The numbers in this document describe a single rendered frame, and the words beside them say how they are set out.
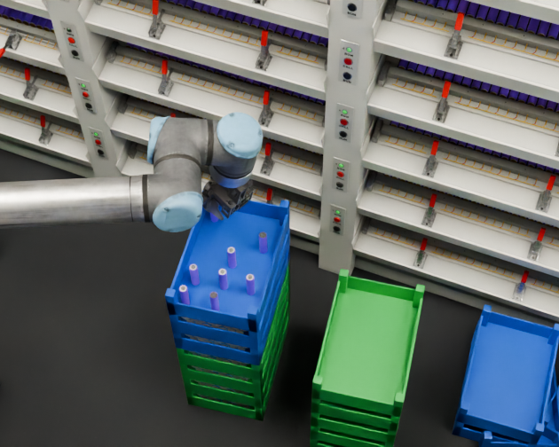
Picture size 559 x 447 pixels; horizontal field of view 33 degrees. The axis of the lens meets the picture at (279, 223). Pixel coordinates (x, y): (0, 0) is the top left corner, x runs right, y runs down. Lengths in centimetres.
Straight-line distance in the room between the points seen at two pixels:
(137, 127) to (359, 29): 84
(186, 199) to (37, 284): 111
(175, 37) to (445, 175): 70
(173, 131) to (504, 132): 71
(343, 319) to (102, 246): 85
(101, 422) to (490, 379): 100
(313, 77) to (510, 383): 93
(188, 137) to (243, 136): 10
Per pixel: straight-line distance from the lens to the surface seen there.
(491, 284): 256
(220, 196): 203
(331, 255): 264
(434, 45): 197
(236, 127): 185
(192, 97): 238
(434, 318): 266
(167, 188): 175
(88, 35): 237
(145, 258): 276
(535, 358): 256
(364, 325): 226
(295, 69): 216
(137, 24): 230
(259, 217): 222
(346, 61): 203
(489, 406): 248
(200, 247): 219
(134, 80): 244
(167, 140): 183
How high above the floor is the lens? 231
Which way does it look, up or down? 56 degrees down
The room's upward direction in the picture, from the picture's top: 1 degrees counter-clockwise
